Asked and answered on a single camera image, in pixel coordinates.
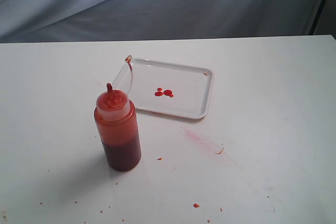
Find red sauce squeeze bottle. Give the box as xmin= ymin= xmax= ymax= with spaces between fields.
xmin=94 ymin=83 xmax=141 ymax=172

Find red sauce drops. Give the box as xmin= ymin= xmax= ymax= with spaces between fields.
xmin=154 ymin=87 xmax=174 ymax=98

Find white rectangular plastic tray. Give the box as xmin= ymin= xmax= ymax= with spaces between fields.
xmin=112 ymin=57 xmax=215 ymax=120

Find grey fabric backdrop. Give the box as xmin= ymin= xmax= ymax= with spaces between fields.
xmin=1 ymin=0 xmax=320 ymax=43

